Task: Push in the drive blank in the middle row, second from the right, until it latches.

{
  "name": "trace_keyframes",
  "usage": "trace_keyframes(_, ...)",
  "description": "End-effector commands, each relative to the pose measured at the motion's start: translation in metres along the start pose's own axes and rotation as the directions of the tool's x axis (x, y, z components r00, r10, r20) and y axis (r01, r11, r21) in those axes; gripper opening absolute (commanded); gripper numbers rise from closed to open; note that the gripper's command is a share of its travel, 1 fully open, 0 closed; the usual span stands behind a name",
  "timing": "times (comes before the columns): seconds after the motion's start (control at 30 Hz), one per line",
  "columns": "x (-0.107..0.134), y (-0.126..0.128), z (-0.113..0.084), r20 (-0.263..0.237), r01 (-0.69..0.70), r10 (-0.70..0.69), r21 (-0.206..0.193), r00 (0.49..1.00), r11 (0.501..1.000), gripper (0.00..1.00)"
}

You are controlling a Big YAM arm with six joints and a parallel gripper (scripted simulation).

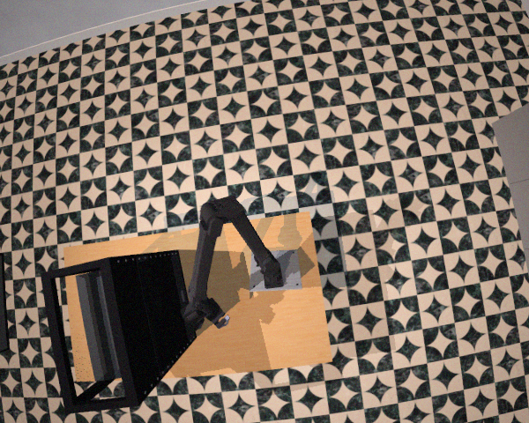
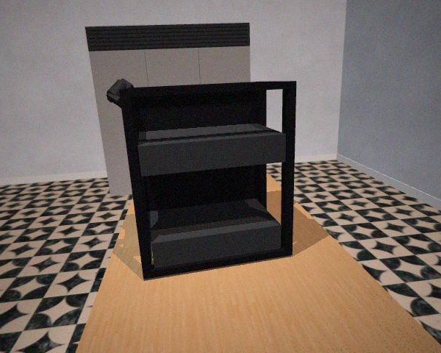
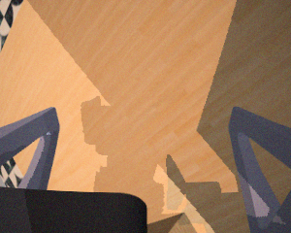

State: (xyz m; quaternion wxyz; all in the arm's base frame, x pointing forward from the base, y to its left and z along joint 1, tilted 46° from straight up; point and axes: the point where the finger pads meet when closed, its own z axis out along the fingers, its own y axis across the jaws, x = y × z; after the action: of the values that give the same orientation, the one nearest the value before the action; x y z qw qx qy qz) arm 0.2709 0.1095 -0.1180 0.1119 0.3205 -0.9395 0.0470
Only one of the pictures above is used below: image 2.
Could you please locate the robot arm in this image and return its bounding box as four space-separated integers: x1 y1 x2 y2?
107 79 134 108

